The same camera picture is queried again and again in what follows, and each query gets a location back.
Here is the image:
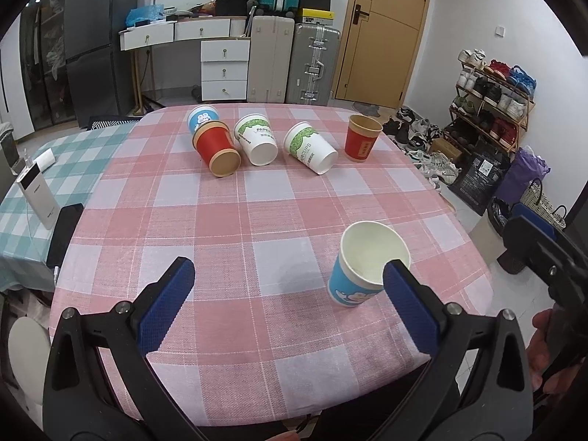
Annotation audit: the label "teal checked tablecloth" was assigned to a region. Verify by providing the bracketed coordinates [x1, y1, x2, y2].
[0, 122, 135, 292]

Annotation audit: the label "woven basket bag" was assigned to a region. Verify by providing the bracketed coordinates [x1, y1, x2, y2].
[520, 178, 568, 230]

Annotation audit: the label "white sneakers on floor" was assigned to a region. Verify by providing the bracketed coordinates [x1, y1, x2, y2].
[406, 150, 459, 192]

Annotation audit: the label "pink checked tablecloth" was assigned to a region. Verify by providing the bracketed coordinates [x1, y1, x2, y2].
[50, 107, 492, 426]

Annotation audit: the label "purple bag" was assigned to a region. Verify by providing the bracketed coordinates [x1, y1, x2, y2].
[494, 146, 550, 204]

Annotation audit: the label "black paper bag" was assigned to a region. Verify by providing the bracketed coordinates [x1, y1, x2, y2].
[448, 148, 510, 216]

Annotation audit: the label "lying red paper cup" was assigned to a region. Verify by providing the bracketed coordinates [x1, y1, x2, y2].
[192, 121, 241, 178]

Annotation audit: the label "lying blue cup behind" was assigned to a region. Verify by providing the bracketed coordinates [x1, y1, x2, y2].
[187, 105, 219, 135]

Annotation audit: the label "person's right hand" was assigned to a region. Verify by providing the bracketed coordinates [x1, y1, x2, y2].
[526, 309, 581, 395]

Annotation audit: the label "beige suitcase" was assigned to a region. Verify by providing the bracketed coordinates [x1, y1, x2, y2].
[247, 16, 295, 104]

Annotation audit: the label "black phone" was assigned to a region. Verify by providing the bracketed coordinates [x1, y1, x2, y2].
[46, 203, 84, 270]

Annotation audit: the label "white drawer desk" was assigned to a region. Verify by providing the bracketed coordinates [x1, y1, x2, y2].
[119, 16, 250, 115]

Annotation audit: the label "blue plastic bag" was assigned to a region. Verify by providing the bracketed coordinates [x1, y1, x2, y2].
[126, 4, 165, 28]

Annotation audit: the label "white tissue roll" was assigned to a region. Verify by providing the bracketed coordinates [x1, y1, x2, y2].
[34, 148, 56, 172]

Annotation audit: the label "white green cup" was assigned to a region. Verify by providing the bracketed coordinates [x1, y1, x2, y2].
[233, 114, 278, 166]
[283, 122, 338, 175]

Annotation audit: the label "silver grey suitcase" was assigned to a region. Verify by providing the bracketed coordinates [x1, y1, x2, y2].
[286, 23, 341, 105]

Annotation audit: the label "white green cup right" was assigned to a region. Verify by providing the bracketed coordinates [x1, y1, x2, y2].
[283, 122, 338, 175]

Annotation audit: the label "black refrigerator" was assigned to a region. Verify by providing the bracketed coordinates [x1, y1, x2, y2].
[64, 0, 137, 129]

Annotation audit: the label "upright red paper cup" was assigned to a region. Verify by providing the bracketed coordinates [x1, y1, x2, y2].
[344, 115, 383, 162]

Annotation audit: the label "blue bunny paper cup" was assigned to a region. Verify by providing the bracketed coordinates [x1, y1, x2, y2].
[328, 221, 412, 306]

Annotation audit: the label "shoe rack with shoes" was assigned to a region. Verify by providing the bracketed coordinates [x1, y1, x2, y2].
[444, 49, 537, 154]

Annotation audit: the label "wooden door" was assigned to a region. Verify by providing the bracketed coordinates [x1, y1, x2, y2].
[333, 0, 430, 108]

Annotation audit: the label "white green cup left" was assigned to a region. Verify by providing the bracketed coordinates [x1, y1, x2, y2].
[233, 114, 278, 166]

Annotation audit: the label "white power bank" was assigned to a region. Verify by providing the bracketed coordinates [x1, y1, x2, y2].
[16, 163, 61, 230]

